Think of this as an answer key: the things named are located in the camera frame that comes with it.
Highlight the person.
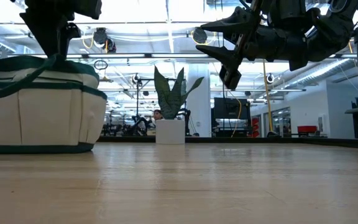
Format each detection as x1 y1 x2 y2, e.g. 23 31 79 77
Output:
152 109 164 123

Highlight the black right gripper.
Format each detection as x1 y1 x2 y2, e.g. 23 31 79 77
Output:
195 0 308 91

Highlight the black ceiling cord reel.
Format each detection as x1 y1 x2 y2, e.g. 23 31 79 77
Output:
92 27 117 54
192 27 209 45

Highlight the snake plant in white pot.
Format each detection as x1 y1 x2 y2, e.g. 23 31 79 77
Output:
153 65 205 145

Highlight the beige green gardening bag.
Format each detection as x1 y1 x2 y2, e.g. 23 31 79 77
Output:
0 54 108 155

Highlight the thin yellow background cable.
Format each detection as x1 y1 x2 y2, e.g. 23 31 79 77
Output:
228 90 243 138

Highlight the yellow hanging cable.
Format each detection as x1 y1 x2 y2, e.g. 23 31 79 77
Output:
262 59 279 138

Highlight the red background bin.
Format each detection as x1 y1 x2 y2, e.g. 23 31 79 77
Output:
296 125 318 134

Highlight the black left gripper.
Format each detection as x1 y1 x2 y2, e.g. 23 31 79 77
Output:
11 0 103 60

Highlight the black background monitor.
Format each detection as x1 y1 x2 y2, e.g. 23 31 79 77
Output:
213 97 251 138

